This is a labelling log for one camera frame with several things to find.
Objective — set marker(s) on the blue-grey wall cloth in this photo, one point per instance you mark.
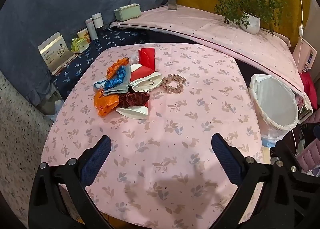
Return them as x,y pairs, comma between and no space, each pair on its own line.
50,1

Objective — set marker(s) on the white lined trash bin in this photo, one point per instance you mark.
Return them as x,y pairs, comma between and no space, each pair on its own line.
275,104

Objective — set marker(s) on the clear plastic wrapper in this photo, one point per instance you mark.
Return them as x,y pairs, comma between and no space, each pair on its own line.
134,59

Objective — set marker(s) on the orange plastic bag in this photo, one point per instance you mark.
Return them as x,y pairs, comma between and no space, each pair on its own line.
106,102

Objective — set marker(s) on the short white canister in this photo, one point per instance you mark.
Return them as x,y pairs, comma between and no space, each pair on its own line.
97,21

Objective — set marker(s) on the white cylindrical cups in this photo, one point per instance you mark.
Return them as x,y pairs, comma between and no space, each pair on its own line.
91,30

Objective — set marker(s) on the blue plastic bag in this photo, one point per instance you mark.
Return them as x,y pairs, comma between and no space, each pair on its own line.
268,142

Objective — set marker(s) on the red paper envelope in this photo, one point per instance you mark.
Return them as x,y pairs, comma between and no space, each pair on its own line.
147,56

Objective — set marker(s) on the pink rabbit print tablecloth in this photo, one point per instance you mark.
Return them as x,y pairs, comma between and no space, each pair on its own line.
162,124

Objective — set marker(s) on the pink scrunchie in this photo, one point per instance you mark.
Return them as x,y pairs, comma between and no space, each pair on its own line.
172,84

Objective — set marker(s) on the wooden board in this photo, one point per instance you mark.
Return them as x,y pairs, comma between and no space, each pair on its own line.
266,155

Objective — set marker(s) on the dark red velvet scrunchie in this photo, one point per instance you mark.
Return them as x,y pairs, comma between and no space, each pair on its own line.
133,99

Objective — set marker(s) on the green tissue pack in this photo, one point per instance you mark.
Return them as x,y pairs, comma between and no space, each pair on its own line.
79,45

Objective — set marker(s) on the white desk calendar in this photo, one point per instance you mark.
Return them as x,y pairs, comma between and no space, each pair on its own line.
56,51

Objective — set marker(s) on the pale green box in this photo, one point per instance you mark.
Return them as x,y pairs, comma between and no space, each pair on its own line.
127,12

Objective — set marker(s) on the pale pink padded mat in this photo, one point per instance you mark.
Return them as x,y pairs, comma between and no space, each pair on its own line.
200,26

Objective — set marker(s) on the blue plastic wrapper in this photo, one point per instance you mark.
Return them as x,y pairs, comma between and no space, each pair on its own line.
117,79

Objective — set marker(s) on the green plant in white pot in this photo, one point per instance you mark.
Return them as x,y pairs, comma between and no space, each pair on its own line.
250,22

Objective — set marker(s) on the small printed tin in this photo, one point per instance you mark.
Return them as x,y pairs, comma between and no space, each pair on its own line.
83,36

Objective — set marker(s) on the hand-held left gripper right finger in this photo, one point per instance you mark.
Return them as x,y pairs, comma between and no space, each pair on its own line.
226,159

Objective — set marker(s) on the red cloth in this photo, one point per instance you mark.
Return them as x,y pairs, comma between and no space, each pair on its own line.
308,89

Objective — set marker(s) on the pink appliance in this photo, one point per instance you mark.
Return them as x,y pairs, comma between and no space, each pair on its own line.
306,55

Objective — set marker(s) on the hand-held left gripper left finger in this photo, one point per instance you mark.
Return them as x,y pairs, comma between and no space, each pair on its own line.
96,161

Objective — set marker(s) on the navy floral cloth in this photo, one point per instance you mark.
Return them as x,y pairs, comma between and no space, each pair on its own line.
82,61

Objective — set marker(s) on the pink down jacket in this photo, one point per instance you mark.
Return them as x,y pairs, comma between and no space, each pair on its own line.
311,159

